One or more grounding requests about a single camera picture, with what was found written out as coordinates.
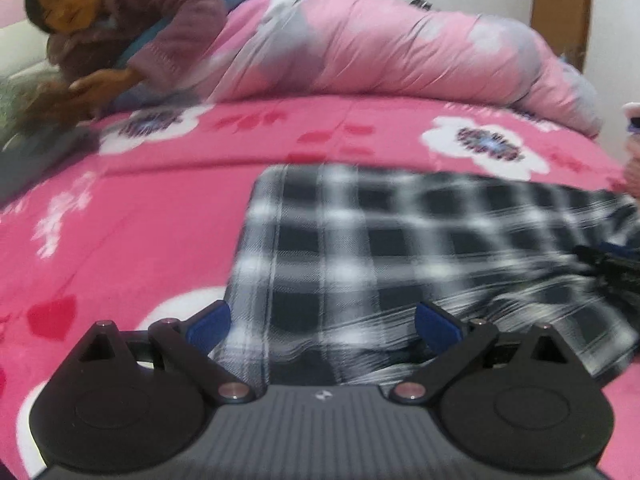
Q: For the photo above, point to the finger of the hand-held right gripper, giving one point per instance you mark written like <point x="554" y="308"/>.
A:
<point x="615" y="265"/>

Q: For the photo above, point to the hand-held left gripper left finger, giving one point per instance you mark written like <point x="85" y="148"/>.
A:
<point x="210" y="322"/>

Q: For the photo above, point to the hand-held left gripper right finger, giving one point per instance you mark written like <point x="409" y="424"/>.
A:
<point x="437" y="327"/>

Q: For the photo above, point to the black white plaid garment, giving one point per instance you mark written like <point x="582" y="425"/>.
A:
<point x="375" y="240"/>

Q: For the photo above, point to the pink floral fleece blanket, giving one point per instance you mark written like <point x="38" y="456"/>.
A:
<point x="125" y="210"/>

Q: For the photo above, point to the grey cloth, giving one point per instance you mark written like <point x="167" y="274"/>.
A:
<point x="35" y="160"/>

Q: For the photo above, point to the brown wooden door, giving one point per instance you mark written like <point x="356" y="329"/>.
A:
<point x="560" y="10"/>

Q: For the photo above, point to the pink grey floral quilt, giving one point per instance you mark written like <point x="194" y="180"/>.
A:
<point x="400" y="50"/>

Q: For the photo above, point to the white pillow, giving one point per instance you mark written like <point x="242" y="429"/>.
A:
<point x="20" y="50"/>

